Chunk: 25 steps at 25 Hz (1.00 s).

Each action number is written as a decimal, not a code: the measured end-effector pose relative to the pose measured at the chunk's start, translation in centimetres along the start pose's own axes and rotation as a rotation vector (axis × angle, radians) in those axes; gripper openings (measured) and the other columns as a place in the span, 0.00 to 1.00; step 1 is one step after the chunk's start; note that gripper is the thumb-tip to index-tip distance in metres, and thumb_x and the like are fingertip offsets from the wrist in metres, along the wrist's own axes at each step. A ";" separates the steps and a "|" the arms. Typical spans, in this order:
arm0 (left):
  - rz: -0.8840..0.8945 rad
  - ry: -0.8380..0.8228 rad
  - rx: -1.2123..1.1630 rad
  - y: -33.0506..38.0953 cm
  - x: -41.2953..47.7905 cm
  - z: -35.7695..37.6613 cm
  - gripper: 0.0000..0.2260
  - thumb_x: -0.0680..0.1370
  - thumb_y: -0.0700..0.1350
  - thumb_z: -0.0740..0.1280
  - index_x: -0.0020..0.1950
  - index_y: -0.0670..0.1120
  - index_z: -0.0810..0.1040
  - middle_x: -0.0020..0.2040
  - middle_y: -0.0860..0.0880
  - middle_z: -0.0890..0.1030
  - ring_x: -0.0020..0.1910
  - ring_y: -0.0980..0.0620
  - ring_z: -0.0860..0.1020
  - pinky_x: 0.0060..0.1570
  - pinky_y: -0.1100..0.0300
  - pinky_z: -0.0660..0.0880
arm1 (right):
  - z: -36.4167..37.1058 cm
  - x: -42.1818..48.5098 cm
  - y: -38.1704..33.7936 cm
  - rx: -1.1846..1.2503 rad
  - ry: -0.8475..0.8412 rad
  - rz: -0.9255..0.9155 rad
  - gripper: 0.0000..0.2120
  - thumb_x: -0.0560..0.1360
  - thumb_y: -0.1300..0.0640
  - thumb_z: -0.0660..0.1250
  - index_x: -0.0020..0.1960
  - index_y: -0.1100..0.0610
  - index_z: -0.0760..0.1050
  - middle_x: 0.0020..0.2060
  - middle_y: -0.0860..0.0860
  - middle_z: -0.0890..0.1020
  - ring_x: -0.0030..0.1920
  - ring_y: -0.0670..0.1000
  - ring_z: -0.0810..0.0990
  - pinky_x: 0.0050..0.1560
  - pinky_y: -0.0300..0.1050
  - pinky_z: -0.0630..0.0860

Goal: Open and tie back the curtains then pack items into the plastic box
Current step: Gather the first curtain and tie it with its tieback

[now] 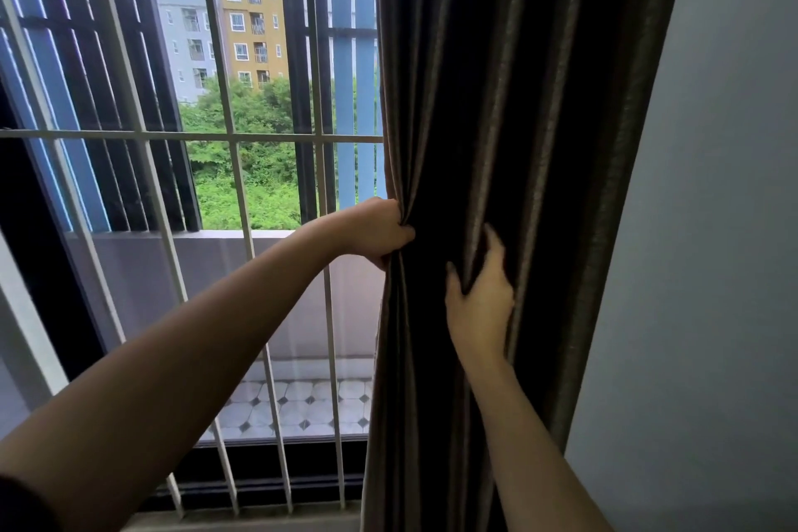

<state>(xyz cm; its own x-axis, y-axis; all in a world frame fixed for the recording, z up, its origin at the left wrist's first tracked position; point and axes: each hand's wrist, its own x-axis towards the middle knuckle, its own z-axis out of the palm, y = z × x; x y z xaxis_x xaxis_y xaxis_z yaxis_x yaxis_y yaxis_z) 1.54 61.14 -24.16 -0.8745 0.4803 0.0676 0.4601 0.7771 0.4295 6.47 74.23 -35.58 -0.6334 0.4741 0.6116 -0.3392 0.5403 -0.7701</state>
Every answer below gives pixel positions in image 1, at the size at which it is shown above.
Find person's left hand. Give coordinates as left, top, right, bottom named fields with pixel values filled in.
left=319, top=196, right=417, bottom=272

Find person's right hand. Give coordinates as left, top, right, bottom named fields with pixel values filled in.
left=444, top=223, right=517, bottom=369

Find brown curtain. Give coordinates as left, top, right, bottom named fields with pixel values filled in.
left=361, top=0, right=694, bottom=532

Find person's right forearm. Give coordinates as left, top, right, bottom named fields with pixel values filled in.
left=458, top=357, right=615, bottom=532

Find person's left forearm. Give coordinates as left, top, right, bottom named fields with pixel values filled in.
left=0, top=216, right=337, bottom=532

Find person's black sleeve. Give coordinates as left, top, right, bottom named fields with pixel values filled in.
left=0, top=475, right=58, bottom=532

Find green trees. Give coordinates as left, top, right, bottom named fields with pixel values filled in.
left=179, top=76, right=387, bottom=232

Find row of balcony slats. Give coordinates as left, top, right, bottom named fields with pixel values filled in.
left=0, top=0, right=387, bottom=234

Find grey apartment building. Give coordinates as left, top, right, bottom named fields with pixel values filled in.
left=154, top=0, right=219, bottom=106

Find black window frame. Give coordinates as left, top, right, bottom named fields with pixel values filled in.
left=0, top=76, right=369, bottom=514

